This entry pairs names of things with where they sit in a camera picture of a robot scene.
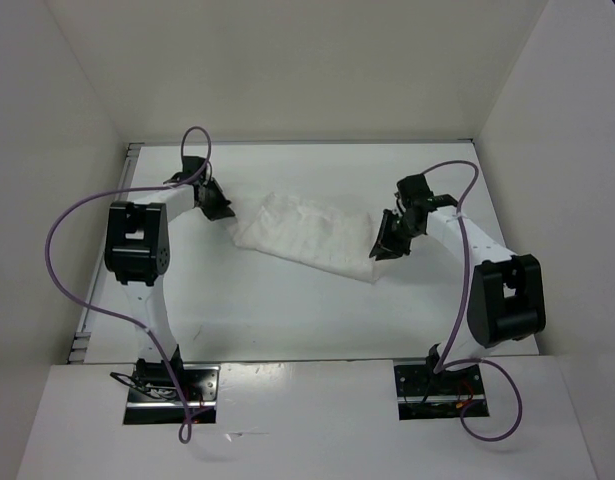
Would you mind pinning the white pleated skirt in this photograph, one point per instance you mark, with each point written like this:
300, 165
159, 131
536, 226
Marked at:
308, 232

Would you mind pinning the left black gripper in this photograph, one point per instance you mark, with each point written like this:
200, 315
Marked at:
220, 210

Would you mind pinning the metal base plate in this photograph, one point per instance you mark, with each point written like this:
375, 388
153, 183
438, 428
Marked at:
421, 395
156, 402

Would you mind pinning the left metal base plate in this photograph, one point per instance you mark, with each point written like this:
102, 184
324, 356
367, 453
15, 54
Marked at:
156, 402

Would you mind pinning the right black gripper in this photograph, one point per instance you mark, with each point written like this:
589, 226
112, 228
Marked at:
386, 246

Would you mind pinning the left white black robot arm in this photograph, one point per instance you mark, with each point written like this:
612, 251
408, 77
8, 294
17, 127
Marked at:
137, 252

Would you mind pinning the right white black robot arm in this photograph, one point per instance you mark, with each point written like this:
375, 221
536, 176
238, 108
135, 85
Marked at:
502, 296

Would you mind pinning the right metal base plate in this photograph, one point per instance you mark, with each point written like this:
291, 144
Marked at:
421, 395

